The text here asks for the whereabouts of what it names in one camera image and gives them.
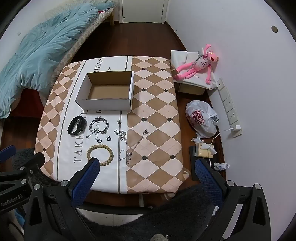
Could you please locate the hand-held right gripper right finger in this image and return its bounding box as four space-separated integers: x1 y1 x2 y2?
195 159 271 241

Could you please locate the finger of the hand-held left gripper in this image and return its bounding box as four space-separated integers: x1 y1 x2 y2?
0 152 46 184
0 146 16 164

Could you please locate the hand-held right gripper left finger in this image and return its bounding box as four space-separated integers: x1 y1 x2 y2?
23 158 100 241

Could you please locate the wooden bead bracelet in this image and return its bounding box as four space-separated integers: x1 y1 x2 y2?
87 144 115 166

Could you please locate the thin silver necklace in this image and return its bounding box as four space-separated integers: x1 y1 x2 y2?
117 149 132 164

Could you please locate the black smart band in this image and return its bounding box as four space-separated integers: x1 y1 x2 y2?
67 116 86 135

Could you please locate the thick silver chain bracelet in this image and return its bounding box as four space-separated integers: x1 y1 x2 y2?
86 118 110 139

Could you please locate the silver pendant necklace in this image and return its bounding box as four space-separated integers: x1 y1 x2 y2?
126 130 149 157

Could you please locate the white cardboard box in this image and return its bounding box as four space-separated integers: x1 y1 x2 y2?
75 71 135 111

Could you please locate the small white bottle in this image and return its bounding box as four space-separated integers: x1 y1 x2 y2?
213 162 230 171

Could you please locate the yellow tissue pack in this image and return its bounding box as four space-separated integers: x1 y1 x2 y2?
195 142 216 159

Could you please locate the white plastic bag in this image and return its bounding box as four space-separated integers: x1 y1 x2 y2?
185 100 219 138

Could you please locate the dark grey fuzzy rug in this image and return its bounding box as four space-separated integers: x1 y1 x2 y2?
13 148 223 241

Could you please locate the white power strip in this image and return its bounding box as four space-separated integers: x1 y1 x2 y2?
216 78 243 138

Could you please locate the checkered tablecloth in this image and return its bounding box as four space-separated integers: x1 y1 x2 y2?
34 55 190 194

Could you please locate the blue duvet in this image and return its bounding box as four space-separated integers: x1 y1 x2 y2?
0 2 100 119

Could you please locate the pink plush toy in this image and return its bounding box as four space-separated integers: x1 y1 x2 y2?
174 44 220 85

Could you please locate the white door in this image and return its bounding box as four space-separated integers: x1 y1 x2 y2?
120 0 166 24

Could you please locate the white cable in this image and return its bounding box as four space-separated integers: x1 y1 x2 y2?
206 126 234 165

